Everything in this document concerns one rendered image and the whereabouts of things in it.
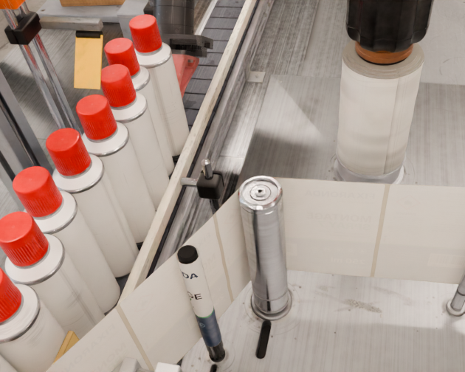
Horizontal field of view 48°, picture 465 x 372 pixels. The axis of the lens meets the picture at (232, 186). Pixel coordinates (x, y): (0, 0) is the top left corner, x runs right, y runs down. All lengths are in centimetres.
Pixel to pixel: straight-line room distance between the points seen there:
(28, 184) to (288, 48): 66
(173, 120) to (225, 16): 38
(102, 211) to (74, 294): 9
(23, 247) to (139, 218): 21
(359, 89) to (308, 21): 54
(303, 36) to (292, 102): 27
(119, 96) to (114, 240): 16
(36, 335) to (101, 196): 15
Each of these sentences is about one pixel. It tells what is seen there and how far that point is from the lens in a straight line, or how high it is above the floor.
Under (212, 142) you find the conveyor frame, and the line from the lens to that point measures 77.
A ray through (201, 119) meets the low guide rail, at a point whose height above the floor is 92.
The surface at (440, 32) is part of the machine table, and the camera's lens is 108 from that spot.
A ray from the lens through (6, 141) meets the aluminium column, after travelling 65.
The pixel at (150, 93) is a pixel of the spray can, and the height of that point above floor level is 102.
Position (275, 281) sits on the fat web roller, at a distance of 52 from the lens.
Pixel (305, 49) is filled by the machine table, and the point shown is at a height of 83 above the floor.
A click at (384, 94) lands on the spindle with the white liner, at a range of 58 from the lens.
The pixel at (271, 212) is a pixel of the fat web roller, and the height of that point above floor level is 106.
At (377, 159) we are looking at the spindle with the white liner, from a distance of 64.
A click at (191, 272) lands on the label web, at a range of 42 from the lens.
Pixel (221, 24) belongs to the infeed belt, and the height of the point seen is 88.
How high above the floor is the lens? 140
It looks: 48 degrees down
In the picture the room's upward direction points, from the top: 9 degrees counter-clockwise
